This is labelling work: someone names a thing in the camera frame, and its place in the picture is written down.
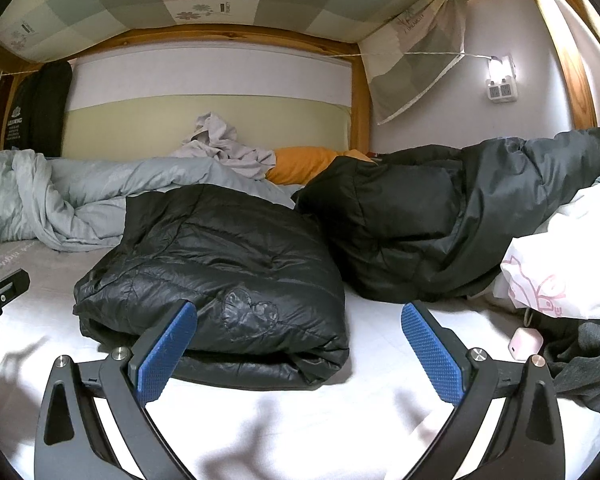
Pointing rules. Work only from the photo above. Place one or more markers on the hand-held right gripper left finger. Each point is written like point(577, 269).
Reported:
point(165, 355)

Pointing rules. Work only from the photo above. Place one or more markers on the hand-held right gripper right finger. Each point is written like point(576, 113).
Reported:
point(432, 355)

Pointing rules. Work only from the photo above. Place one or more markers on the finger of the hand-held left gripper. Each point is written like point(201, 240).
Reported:
point(7, 285)

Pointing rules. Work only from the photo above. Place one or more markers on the black down jacket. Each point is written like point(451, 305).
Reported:
point(205, 270)

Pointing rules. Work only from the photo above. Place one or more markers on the pink charger plug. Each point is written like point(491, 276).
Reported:
point(526, 344)

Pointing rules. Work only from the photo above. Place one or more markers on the grey duvet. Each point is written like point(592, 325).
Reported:
point(55, 195)

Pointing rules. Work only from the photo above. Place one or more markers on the dark green padded coat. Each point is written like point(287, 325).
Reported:
point(430, 220)

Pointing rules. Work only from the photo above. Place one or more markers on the grey knitted sweater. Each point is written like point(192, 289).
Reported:
point(590, 360)

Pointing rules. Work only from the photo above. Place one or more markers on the black hanging garment bag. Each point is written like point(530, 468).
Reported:
point(45, 110)

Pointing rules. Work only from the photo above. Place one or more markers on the white pillow with pink print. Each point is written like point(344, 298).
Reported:
point(570, 260)

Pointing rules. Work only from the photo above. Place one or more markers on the crumpled light grey garment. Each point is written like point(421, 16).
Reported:
point(220, 145)

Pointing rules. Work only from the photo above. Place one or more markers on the orange cloth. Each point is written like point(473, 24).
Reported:
point(300, 162)

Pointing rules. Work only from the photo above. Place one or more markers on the checked hanging curtain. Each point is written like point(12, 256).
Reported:
point(420, 60)

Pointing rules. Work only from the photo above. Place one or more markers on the wall socket with night light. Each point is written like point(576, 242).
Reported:
point(500, 91)

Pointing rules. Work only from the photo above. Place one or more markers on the wooden bunk bed frame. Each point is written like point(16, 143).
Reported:
point(230, 37)

